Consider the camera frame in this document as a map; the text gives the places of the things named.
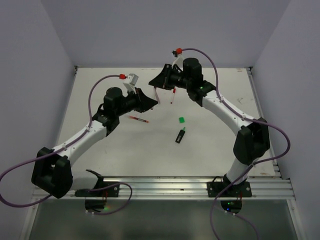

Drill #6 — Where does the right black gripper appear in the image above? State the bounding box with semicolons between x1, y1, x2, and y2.
150;62;192;89

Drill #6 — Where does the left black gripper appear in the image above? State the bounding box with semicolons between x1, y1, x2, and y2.
116;88;158;118

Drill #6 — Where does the green black highlighter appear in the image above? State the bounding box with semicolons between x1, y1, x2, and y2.
175;127;186;144

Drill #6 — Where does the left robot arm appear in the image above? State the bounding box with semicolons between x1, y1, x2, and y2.
31;87;158;199

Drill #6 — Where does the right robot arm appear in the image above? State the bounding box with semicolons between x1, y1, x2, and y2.
148;57;270;197

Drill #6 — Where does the pink clear pen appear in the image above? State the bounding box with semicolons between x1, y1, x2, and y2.
154;87;161;104

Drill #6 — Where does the orange clear pen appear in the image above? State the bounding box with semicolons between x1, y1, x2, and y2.
128;115;149;123

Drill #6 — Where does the red white marker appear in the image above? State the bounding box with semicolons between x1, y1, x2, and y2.
170;88;177;105

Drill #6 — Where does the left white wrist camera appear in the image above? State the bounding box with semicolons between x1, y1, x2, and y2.
123;73;139;94

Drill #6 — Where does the left black base bracket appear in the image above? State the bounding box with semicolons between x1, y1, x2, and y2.
74;180;120;198

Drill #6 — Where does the black base bracket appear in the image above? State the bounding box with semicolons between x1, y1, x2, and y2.
74;180;120;198
206;175;253;198

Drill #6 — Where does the right black base bracket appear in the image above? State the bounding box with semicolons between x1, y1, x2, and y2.
206;175;253;198

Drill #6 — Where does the aluminium mounting rail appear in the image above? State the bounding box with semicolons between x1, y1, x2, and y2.
31;176;297;201

